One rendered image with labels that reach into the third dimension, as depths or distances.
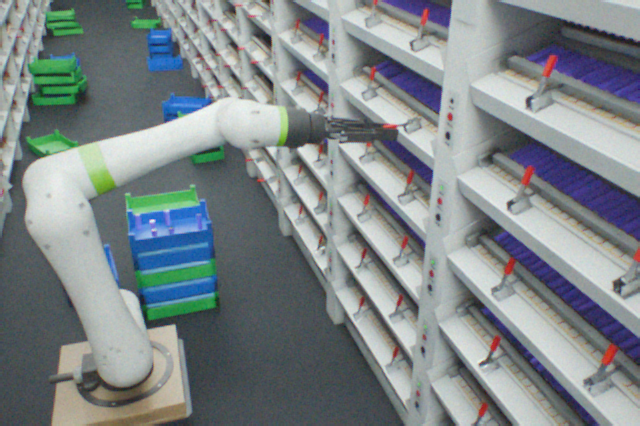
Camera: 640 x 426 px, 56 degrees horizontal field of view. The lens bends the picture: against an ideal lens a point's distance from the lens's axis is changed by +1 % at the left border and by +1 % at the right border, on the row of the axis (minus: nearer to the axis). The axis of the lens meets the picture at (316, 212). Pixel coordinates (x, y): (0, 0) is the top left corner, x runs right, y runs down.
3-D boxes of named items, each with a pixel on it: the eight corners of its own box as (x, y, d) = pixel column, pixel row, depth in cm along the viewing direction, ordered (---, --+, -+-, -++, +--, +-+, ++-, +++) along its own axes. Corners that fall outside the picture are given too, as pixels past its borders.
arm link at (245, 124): (225, 151, 127) (227, 99, 124) (213, 144, 138) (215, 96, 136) (287, 153, 132) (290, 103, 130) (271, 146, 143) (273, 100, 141)
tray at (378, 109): (438, 175, 137) (430, 140, 132) (343, 96, 187) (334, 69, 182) (513, 137, 139) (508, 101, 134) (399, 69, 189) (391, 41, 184)
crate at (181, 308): (143, 321, 234) (141, 305, 230) (141, 292, 251) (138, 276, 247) (220, 307, 242) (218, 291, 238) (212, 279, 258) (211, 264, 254)
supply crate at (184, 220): (131, 253, 218) (128, 235, 214) (129, 226, 235) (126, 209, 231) (213, 240, 226) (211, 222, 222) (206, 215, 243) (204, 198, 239)
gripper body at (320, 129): (297, 136, 143) (332, 138, 146) (308, 149, 136) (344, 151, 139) (301, 106, 140) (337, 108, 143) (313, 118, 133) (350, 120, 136)
